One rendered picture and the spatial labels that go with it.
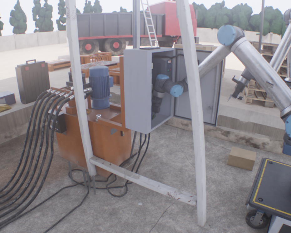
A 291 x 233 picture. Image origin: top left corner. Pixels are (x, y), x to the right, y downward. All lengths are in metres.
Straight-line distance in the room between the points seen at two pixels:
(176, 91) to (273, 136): 1.76
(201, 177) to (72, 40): 1.36
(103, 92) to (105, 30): 7.77
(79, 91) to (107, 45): 8.22
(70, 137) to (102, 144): 0.46
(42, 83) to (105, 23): 6.55
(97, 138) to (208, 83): 1.10
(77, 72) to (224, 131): 2.04
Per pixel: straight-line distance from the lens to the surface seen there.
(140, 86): 1.45
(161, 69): 1.64
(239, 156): 2.42
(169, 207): 1.86
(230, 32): 1.18
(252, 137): 2.89
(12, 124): 3.37
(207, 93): 1.70
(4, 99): 3.87
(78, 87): 1.76
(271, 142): 2.91
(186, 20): 1.12
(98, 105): 2.21
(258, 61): 1.15
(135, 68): 1.45
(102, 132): 1.91
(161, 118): 1.83
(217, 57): 1.40
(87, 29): 9.73
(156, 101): 1.55
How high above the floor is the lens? 1.36
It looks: 22 degrees down
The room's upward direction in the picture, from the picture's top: straight up
